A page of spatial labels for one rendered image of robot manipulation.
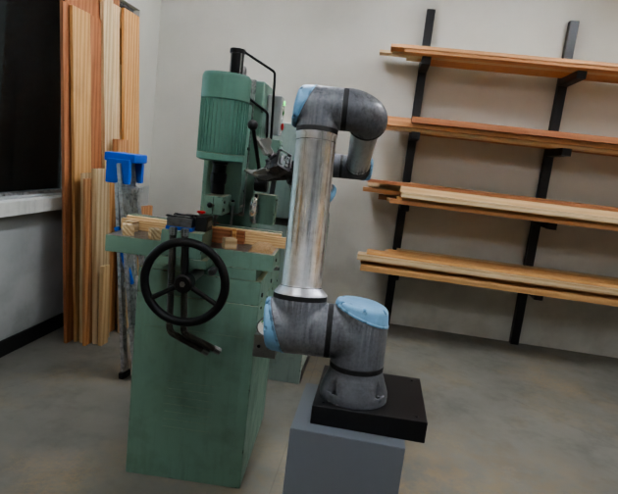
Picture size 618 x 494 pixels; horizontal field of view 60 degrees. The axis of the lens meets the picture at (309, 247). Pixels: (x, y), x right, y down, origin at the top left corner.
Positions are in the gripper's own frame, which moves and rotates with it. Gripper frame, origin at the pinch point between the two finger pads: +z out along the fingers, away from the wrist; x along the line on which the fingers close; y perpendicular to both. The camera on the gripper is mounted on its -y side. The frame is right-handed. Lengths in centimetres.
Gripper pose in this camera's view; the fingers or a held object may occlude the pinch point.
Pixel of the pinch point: (246, 152)
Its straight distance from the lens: 187.4
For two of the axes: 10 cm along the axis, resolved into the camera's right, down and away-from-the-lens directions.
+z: -7.5, -3.8, -5.4
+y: 6.5, -2.5, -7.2
